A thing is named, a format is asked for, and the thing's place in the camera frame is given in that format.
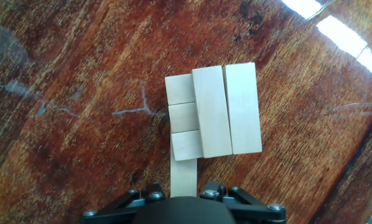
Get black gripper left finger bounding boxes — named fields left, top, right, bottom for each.
left=79, top=182, right=168, bottom=224

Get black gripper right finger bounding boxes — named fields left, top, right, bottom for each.
left=200, top=181, right=287, bottom=224

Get pale wooden Jenga block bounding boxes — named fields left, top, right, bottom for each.
left=167, top=101, right=200, bottom=134
left=169, top=142, right=198, bottom=198
left=164, top=73, right=195, bottom=106
left=191, top=65, right=233, bottom=159
left=222, top=62, right=263, bottom=156
left=170, top=129, right=205, bottom=162

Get dark red wooden board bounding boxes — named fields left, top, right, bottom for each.
left=0, top=0, right=372, bottom=224

